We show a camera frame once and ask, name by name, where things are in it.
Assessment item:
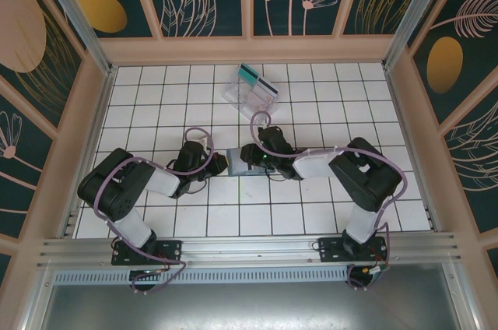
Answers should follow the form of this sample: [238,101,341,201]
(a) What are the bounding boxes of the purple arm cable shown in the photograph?
[251,111,408,292]
[94,127,216,295]

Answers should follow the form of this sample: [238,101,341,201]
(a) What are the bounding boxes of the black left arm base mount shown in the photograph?
[111,230,183,267]

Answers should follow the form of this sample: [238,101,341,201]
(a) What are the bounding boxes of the silver magnetic stripe card stack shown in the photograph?
[254,76,279,97]

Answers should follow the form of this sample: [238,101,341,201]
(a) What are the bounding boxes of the stack of white cards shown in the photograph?
[247,88,274,111]

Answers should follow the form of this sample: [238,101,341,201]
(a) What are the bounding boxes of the grey metal panel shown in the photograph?
[23,262,480,330]

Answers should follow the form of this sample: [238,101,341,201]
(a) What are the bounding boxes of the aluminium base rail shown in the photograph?
[37,231,463,269]

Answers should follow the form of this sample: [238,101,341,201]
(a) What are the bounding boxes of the blue leather card holder wallet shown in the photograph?
[226,147,273,177]

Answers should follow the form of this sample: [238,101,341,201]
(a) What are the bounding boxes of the slotted grey cable duct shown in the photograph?
[52,265,349,285]

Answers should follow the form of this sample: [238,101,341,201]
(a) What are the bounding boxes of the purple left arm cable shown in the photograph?
[94,127,216,295]

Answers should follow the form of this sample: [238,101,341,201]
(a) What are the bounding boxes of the aluminium table side rail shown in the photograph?
[383,67,435,230]
[58,67,118,240]

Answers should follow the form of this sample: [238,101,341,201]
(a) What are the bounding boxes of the clear acrylic card stand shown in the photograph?
[220,63,280,123]

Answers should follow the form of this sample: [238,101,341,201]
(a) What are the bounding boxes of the teal card stack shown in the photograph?
[236,64,259,86]

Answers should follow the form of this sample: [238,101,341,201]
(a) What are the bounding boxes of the black left gripper wire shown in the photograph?
[182,178,208,196]

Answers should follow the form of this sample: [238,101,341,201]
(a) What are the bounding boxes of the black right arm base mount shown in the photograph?
[317,234,389,265]

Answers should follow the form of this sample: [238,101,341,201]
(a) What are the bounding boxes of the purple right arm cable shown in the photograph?
[251,111,408,292]

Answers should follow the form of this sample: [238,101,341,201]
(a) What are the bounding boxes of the aluminium frame post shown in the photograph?
[33,0,114,79]
[382,0,465,71]

